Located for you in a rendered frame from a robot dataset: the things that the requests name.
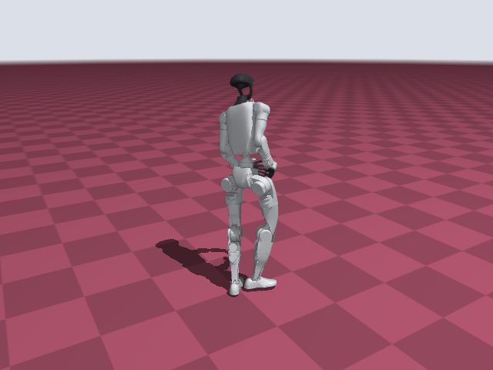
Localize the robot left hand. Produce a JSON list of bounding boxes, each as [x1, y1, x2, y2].
[[253, 160, 267, 177]]

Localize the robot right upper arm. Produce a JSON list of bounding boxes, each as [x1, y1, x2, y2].
[[252, 102, 270, 148]]

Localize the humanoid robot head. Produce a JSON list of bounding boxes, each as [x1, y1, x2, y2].
[[230, 73, 254, 106]]

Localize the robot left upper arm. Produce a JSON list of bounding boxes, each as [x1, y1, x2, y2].
[[219, 111, 232, 154]]

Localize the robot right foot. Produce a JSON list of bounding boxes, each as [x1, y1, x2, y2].
[[244, 277, 277, 289]]

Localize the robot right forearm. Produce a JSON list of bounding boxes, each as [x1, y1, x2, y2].
[[257, 136, 277, 171]]

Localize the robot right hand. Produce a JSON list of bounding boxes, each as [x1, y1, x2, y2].
[[264, 168, 276, 179]]

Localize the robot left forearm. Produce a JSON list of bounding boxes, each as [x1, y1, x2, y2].
[[221, 152, 239, 169]]

